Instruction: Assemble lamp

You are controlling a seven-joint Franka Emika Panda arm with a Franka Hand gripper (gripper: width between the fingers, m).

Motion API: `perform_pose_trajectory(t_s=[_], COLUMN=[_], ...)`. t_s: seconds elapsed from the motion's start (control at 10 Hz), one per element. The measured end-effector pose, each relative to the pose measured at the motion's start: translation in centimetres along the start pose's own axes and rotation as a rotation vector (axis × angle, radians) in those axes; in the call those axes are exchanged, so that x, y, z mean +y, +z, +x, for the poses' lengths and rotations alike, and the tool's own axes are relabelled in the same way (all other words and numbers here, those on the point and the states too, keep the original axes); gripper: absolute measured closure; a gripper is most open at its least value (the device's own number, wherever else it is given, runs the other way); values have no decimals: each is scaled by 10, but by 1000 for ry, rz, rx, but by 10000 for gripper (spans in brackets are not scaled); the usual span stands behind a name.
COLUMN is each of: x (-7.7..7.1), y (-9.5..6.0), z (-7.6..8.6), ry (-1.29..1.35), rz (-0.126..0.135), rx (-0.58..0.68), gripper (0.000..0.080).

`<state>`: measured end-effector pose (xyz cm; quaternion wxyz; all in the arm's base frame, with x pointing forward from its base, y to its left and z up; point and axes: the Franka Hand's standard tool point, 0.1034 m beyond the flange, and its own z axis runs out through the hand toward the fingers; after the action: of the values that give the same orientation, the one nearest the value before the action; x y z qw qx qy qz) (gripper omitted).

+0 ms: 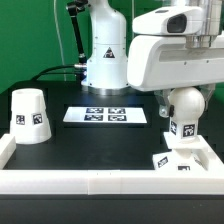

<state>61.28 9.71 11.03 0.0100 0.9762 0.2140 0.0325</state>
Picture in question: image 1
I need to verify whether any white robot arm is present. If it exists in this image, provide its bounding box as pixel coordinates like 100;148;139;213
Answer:
82;0;224;117

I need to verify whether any white lamp shade cone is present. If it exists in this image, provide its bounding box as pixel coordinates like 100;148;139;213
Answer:
10;88;51;144

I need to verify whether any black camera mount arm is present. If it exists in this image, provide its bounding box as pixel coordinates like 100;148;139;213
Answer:
66;0;88;64

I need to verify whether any white lamp base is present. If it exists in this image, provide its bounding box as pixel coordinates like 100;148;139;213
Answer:
152;132;208;172

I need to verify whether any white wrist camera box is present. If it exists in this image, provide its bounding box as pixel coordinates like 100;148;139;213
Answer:
132;6;204;36

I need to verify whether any black cable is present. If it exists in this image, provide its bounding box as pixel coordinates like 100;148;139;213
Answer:
30;63;88;82

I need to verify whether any white U-shaped fence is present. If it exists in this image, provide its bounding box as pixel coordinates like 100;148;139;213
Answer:
0;133;224;196

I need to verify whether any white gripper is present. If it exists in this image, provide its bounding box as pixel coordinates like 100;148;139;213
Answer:
127;35;224;118

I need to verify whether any white lamp bulb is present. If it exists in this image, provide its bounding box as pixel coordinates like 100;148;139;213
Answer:
169;87;205;143

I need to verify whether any white thin cable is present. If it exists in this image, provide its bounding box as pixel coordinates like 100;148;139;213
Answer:
53;0;68;82

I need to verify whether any white marker tag sheet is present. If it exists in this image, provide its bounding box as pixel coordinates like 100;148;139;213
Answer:
63;107;147;124

